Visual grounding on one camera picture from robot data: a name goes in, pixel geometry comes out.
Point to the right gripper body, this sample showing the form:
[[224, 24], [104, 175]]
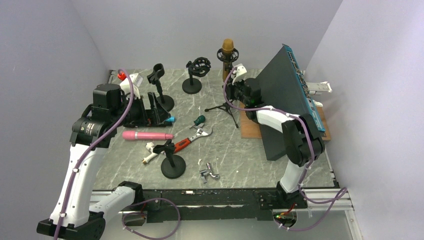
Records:
[[235, 91]]

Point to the green handled screwdriver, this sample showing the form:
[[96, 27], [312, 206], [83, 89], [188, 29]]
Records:
[[199, 120]]

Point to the red handled adjustable wrench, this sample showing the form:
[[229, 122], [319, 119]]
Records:
[[201, 131]]

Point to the wooden board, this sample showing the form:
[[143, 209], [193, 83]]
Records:
[[251, 130]]

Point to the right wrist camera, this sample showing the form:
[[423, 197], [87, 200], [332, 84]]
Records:
[[238, 73]]

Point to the gold microphone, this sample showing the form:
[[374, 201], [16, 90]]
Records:
[[227, 49]]

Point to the black shock mount stand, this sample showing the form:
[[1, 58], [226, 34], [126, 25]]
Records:
[[197, 68]]

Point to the white plastic tap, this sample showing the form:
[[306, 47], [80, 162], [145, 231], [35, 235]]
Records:
[[149, 146]]

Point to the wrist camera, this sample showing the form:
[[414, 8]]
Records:
[[136, 80], [238, 73]]

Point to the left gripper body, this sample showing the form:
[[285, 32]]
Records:
[[136, 115]]

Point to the chrome faucet fitting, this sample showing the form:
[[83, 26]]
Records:
[[208, 172]]

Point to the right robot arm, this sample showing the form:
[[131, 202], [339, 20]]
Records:
[[302, 141]]

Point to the metal rack bracket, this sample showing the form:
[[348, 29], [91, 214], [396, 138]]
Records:
[[317, 88]]

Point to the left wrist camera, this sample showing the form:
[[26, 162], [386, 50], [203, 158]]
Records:
[[136, 80]]

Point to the dark grey network switch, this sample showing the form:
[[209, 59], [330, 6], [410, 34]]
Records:
[[283, 86]]

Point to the black stand for pink microphone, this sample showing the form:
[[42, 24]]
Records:
[[153, 78]]

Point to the black tripod microphone stand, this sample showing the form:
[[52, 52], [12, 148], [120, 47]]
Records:
[[225, 106]]

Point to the pink toy microphone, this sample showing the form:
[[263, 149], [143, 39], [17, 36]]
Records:
[[131, 135]]

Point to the black front microphone stand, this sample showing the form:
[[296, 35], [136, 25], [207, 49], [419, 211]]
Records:
[[173, 166]]

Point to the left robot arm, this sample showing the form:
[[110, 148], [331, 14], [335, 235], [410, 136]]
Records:
[[74, 217]]

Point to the blue toy microphone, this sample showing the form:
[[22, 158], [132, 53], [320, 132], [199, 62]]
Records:
[[172, 119]]

